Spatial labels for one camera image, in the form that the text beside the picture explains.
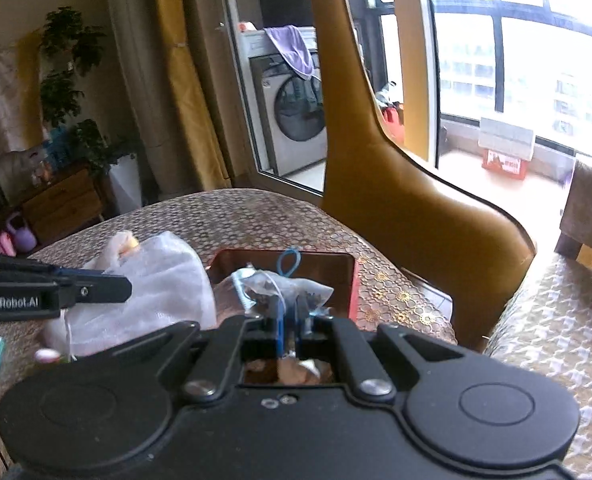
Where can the purple cloth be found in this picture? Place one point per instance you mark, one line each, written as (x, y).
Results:
(296, 50)

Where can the white plush with pink tip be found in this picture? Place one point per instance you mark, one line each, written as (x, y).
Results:
(47, 356)

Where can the wooden drawer cabinet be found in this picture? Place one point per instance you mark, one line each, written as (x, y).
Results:
(61, 205)

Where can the red and white box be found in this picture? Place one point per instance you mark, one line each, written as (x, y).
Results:
(505, 135)

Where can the gold patterned tablecloth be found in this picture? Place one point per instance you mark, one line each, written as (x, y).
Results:
(276, 220)

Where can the pink white sachet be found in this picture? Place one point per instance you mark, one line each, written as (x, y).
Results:
(226, 302)

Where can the pink kettlebell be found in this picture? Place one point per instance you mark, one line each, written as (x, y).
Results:
(5, 245)

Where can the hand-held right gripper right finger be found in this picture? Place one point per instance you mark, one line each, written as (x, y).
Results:
(303, 335)

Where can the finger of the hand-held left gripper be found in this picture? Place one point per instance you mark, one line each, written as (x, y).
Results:
(21, 269)
(101, 290)

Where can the floral cloth cover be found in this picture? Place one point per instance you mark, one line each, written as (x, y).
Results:
(1, 100)

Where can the red cardboard box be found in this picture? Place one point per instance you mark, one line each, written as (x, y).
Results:
(505, 164)

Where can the red jug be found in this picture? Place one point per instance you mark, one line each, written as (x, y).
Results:
(394, 122)

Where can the clear plastic bag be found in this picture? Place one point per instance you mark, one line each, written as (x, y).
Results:
(301, 292)

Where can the black framed window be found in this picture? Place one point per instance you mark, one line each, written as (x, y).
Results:
(525, 50)

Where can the white washing machine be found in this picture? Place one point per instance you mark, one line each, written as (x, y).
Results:
(286, 125)

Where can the grey animal figure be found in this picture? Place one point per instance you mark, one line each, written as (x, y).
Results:
(11, 167)

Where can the red metal tin box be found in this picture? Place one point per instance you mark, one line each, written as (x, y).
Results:
(326, 265)

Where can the white mesh bag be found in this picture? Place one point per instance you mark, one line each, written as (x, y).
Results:
(166, 280)

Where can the potted green plant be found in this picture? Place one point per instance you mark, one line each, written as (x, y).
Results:
(66, 90)

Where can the brown leather giraffe chair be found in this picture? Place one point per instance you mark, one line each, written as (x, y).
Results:
(375, 200)

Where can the yellow curtain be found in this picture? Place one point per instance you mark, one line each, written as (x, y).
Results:
(186, 85)

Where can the purple kettlebell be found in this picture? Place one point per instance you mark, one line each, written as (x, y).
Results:
(22, 237)

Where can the patterned sofa cover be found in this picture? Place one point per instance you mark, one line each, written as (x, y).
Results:
(560, 330)

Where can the white standing air conditioner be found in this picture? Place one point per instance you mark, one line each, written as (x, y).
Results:
(141, 85)

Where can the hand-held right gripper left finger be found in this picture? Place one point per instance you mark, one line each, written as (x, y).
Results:
(279, 332)

